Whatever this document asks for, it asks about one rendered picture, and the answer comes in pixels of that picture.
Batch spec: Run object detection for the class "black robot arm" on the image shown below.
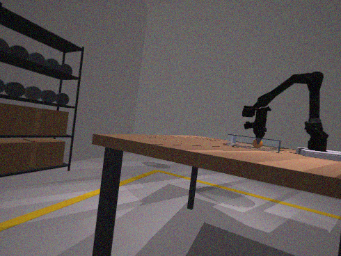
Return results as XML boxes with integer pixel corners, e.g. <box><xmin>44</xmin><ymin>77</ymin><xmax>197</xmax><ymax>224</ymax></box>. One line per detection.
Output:
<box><xmin>242</xmin><ymin>72</ymin><xmax>329</xmax><ymax>152</ymax></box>

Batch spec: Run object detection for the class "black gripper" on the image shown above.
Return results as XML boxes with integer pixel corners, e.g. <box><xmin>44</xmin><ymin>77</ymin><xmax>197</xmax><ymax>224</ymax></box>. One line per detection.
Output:
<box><xmin>253</xmin><ymin>118</ymin><xmax>267</xmax><ymax>138</ymax></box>

